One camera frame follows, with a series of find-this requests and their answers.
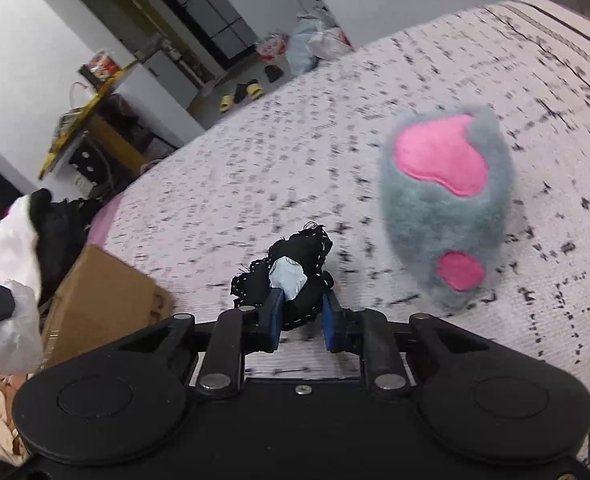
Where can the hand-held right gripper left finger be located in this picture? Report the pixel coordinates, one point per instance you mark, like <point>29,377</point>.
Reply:
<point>274,312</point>

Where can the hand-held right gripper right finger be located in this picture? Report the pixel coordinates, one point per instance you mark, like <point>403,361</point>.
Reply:
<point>331,322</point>

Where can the black lace cloth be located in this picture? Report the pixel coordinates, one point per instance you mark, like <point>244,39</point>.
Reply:
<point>307,260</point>

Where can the brown cardboard box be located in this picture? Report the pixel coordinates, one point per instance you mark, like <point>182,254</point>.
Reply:
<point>105,290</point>

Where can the white fleece garment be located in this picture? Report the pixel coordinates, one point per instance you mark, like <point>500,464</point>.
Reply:
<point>12,245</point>

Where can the black garment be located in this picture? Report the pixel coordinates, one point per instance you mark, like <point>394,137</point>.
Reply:
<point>60,240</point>

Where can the purple bed sheet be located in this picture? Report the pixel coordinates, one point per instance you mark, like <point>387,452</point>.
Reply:
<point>106,220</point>

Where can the grey plush paw pink pads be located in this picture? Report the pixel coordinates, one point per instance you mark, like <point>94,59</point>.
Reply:
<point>440,220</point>

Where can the white black-patterned blanket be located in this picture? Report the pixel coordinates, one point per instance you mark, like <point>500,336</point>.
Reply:
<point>285,160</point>

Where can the yellow slipper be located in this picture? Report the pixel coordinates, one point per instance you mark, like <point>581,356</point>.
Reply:
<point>226,103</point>
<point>254,91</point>

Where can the oval white table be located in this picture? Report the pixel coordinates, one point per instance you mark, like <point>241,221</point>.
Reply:
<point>95,110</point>

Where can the black slipper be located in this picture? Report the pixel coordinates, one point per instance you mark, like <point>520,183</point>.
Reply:
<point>241,92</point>
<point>273,74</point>

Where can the red snack bag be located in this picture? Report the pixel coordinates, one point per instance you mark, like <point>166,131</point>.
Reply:
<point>102,65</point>

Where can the pack of water bottles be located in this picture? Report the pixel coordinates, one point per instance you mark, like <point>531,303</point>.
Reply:
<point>272,46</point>

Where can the large grey plastic bag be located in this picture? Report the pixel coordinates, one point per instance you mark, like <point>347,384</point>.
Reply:
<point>302,42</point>

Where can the white plastic bag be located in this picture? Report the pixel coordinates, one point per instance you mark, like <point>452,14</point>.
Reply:
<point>332,40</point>

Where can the dark grid glass door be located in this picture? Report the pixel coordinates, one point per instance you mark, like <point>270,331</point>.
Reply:
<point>210,10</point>

